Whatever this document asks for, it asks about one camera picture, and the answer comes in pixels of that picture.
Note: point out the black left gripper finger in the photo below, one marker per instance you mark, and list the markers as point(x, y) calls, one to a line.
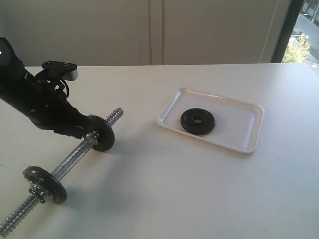
point(78, 126)

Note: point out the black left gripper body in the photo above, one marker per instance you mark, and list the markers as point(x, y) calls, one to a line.
point(45, 103)

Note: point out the chrome threaded dumbbell bar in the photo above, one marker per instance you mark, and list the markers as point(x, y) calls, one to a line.
point(30, 202)

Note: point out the black weight plate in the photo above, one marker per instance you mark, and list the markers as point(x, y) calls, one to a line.
point(103, 130)
point(197, 121)
point(38, 176)

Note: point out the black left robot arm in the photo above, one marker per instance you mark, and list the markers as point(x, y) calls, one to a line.
point(12, 70)

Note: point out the chrome spinlock collar nut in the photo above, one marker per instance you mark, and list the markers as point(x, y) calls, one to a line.
point(41, 194)

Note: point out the white plastic tray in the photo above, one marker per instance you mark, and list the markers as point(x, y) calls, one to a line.
point(237, 124)

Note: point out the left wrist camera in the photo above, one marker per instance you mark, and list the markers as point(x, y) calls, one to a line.
point(56, 70)

